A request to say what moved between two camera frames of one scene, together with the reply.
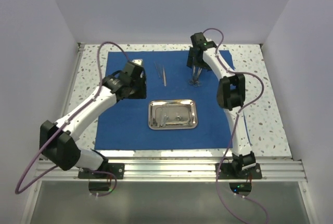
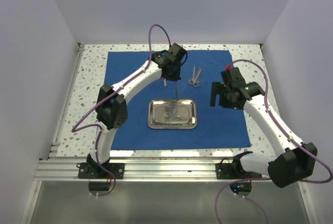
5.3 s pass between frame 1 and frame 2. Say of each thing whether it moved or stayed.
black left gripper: moved
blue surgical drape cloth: stayed
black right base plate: stayed
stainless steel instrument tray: stayed
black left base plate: stayed
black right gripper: moved
